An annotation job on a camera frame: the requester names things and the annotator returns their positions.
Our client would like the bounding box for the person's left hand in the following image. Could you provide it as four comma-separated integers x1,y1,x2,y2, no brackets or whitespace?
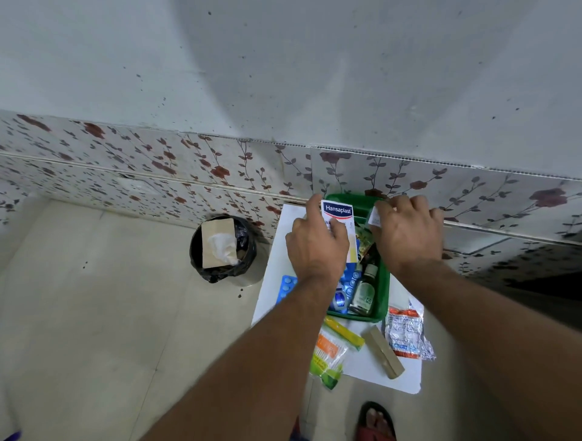
285,194,350,286

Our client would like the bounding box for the person's right hand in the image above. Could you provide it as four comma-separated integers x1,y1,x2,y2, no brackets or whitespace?
369,195,445,275

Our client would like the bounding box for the white bandage box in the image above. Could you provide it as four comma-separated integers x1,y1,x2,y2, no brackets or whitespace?
320,199,359,264

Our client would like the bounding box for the person's left forearm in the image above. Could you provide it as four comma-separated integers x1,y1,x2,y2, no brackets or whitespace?
140,273,343,441

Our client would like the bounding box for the person's right forearm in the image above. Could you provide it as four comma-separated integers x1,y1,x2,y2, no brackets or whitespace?
395,258,582,441

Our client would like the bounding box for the brown green sachet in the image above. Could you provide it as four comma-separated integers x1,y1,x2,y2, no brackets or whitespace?
356,225,376,263

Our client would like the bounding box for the blue blister pack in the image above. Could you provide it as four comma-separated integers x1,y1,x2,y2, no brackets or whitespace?
340,263,363,298
276,275,299,305

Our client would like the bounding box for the glass bottle with green label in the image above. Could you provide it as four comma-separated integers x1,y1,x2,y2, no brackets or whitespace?
349,264,379,317

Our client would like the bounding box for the green plastic tray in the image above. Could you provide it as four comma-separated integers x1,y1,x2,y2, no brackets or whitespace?
325,193,392,323

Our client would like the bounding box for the yellow green tube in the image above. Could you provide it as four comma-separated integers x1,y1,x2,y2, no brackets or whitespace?
323,316,366,351

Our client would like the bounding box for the crumpled white tissue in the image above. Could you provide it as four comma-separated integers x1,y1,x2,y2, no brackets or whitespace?
210,233,240,267

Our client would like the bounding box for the silver red sachet strip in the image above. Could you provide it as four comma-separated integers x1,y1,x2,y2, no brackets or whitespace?
385,305,437,362

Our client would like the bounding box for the brown cardboard piece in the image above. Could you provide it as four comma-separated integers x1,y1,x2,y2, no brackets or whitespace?
200,217,239,270

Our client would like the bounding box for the black lined trash bin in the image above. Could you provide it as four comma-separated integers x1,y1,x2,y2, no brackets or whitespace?
189,214,258,284

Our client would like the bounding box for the cotton swab packet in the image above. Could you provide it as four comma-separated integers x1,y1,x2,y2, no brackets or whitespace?
309,331,349,391

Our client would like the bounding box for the small beige cardboard box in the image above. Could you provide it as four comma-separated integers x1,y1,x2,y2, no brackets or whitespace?
361,325,406,380

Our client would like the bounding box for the person's foot in red sandal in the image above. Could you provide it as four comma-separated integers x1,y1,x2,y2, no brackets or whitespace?
355,402,397,441

